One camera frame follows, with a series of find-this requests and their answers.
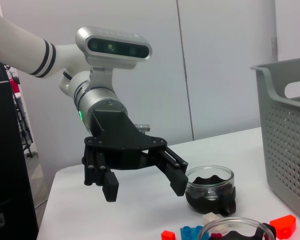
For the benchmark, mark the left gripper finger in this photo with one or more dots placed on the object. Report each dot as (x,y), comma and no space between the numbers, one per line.
(176,177)
(111,187)

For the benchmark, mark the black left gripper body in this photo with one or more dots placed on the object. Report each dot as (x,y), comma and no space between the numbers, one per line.
(120,140)

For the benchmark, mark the glass teacup black sleeve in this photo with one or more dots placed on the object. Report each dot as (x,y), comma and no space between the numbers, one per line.
(210,197)
(230,235)

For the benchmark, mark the blue toy brick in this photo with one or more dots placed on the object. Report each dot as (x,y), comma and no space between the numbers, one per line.
(190,232)

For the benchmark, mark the grey perforated storage bin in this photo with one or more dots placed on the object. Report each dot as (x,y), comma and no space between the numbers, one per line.
(285,150)

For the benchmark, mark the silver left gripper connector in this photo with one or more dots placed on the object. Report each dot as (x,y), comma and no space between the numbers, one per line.
(143,127)

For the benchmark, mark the white toy brick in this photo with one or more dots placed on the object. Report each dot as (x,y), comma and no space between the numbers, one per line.
(211,217)

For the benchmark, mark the small red toy brick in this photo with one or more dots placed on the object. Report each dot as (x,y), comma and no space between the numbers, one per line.
(168,235)

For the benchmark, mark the black tripod stand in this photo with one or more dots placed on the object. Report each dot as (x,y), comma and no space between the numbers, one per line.
(23,125)

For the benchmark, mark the red sloped toy brick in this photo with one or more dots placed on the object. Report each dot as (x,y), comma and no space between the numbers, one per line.
(282,225)

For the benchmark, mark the red background item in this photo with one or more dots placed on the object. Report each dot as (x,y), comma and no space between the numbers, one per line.
(15,86)

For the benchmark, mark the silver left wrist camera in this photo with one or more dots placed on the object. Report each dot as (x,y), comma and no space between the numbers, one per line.
(115,47)

